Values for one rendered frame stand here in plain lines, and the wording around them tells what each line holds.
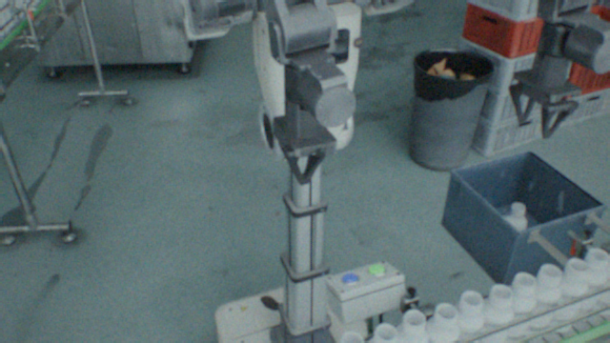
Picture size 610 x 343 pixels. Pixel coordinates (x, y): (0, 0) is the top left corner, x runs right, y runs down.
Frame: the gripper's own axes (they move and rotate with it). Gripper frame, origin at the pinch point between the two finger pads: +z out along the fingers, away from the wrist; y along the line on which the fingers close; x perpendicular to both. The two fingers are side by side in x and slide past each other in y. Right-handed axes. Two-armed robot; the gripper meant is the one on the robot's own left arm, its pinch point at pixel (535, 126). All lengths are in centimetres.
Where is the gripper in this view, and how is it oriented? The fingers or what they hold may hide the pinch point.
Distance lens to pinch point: 107.8
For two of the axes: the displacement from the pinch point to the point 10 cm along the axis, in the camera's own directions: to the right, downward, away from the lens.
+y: -3.7, -5.2, 7.7
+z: 0.1, 8.3, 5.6
